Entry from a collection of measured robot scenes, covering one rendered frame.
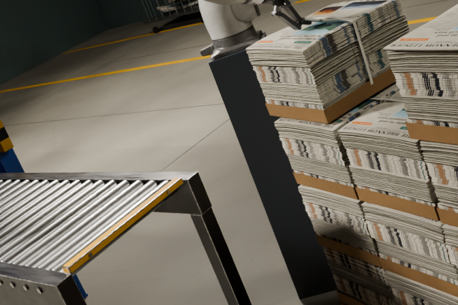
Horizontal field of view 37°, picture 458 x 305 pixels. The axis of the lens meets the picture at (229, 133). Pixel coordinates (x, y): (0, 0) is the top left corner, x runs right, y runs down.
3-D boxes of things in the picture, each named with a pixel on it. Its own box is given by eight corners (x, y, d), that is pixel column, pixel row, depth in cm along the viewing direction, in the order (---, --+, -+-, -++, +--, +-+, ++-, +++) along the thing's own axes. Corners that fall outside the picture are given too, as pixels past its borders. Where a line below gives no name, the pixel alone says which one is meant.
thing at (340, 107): (307, 92, 218) (302, 80, 216) (369, 97, 193) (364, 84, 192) (268, 115, 211) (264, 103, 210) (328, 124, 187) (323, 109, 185)
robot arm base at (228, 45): (206, 52, 251) (200, 37, 249) (262, 32, 247) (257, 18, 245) (200, 65, 234) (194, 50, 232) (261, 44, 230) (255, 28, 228)
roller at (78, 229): (147, 180, 210) (135, 176, 213) (28, 270, 179) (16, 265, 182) (150, 193, 212) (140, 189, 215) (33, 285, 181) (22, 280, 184)
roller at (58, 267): (178, 195, 204) (178, 182, 201) (60, 291, 173) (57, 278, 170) (165, 188, 206) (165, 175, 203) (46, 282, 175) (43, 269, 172)
